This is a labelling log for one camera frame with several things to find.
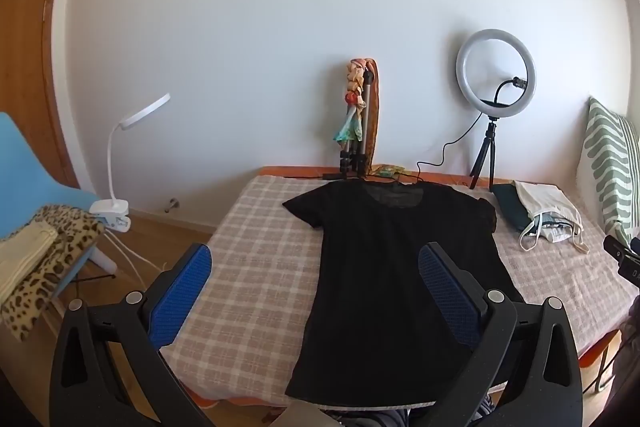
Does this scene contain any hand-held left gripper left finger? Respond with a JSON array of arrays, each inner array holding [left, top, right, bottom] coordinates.
[[49, 243, 216, 427]]

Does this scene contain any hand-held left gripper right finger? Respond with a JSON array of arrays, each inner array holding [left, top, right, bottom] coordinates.
[[417, 242, 585, 427]]

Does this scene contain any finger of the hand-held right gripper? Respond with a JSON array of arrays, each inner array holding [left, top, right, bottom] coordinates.
[[602, 234, 640, 288]]

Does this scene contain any black t-shirt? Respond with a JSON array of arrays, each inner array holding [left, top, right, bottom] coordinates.
[[282, 181, 526, 408]]

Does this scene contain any beige plaid blanket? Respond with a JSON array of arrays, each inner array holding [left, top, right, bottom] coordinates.
[[160, 174, 640, 403]]

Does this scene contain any white tote bag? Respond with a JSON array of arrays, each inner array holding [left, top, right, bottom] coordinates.
[[514, 180, 591, 254]]

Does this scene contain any green striped pillow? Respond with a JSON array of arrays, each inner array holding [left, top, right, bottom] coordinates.
[[575, 96, 640, 248]]

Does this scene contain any white clip desk lamp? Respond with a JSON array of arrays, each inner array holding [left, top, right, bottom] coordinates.
[[89, 93, 172, 233]]

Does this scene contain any dark green folded cloth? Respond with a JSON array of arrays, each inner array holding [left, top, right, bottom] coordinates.
[[490, 183, 536, 233]]

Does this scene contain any leopard print cloth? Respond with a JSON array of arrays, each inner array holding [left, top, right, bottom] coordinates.
[[0, 204, 106, 343]]

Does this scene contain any cream folded cloth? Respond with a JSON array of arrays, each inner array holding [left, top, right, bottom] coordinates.
[[0, 221, 60, 305]]

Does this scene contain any colourful patterned scarf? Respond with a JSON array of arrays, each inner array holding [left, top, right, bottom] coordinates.
[[334, 57, 406, 178]]

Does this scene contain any folded grey tripod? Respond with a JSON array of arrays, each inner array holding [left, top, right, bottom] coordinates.
[[337, 69, 376, 180]]

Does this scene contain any blue chair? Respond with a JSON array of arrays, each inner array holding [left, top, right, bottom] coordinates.
[[0, 112, 118, 303]]

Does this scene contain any wooden door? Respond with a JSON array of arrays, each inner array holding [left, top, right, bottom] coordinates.
[[0, 0, 81, 188]]

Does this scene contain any white lamp cable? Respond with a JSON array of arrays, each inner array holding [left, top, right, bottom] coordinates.
[[107, 232, 166, 273]]

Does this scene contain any black power cable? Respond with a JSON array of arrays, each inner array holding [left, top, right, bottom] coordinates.
[[415, 119, 488, 182]]

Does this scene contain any black ring light tripod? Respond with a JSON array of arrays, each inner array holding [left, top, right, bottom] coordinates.
[[468, 117, 501, 192]]

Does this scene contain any white ring light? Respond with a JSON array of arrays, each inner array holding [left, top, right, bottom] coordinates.
[[455, 29, 537, 116]]

